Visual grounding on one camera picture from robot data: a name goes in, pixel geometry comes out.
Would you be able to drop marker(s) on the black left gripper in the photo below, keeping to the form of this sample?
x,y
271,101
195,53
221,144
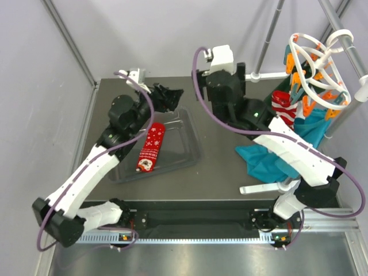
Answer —
x,y
172,98

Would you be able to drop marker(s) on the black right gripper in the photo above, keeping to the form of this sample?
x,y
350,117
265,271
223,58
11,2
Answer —
x,y
240,72

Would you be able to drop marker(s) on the red striped santa sock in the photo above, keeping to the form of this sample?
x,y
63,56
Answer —
x,y
281,104

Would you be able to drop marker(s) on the white round clip hanger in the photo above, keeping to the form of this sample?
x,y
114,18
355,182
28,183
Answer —
x,y
324,87

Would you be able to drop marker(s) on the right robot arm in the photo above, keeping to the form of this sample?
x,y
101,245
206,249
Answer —
x,y
252,118

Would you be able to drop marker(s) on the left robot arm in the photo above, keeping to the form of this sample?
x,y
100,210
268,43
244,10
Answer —
x,y
61,214

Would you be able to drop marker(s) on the clear plastic bin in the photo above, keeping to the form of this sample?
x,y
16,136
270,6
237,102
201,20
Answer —
x,y
180,148

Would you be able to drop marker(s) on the dark green sock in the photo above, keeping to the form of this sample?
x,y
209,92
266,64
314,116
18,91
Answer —
x,y
284,86

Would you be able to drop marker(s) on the red snowflake bear sock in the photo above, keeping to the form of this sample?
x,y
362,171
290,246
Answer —
x,y
150,151

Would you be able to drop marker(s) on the teal cloth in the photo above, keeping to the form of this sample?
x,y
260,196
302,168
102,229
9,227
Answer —
x,y
273,158

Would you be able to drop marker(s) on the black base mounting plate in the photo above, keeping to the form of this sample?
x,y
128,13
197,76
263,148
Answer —
x,y
145,215

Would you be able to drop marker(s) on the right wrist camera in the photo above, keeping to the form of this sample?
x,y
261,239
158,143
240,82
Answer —
x,y
220,58

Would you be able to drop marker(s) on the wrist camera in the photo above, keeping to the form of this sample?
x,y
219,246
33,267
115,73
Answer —
x,y
137,75
220,58

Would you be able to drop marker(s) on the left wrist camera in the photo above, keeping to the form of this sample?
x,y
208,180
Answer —
x,y
137,75

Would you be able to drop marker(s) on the grey drying rack frame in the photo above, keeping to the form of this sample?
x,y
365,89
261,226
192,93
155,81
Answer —
x,y
361,70

